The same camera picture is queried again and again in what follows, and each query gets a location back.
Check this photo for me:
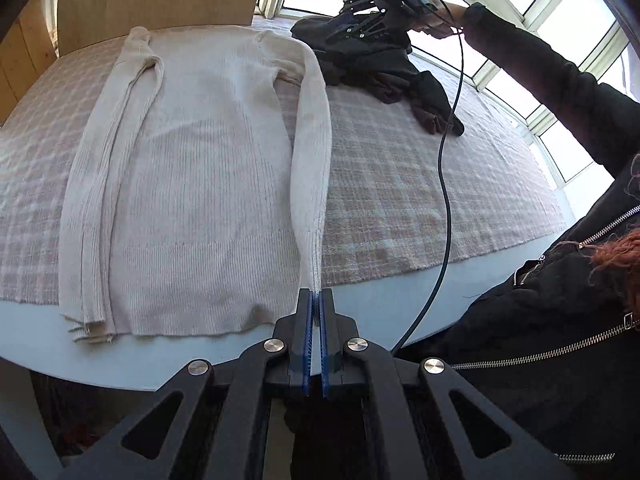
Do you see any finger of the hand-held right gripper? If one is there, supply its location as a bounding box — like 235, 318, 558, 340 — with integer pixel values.
325, 7, 406, 46
342, 0, 386, 16

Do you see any pale blue mattress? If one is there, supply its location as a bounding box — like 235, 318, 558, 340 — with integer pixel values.
0, 232, 566, 391

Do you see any person's right forearm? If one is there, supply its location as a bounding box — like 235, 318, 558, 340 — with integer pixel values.
460, 2, 640, 176

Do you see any wooden side panel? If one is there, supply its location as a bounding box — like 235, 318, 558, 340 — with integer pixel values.
0, 0, 58, 126

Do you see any cream knit sweater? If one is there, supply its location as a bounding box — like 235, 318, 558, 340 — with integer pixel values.
59, 25, 333, 345

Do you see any dark clothes pile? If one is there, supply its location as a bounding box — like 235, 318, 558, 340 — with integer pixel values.
290, 10, 466, 137

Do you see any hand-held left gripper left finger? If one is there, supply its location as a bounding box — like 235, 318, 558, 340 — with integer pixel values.
59, 288, 313, 480

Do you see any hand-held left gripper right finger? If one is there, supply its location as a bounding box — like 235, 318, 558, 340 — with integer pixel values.
319, 288, 576, 480

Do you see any black cable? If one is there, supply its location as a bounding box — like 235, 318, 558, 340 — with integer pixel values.
390, 0, 463, 353

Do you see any pink plaid blanket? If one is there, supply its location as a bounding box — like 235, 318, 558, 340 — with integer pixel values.
0, 15, 568, 306

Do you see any person's right hand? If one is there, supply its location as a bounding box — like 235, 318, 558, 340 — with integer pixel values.
415, 1, 468, 38

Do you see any person in black jacket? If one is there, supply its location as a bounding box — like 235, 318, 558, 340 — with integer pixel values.
395, 155, 640, 480

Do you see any orange knit scarf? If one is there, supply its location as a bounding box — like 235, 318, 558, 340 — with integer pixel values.
585, 155, 640, 311

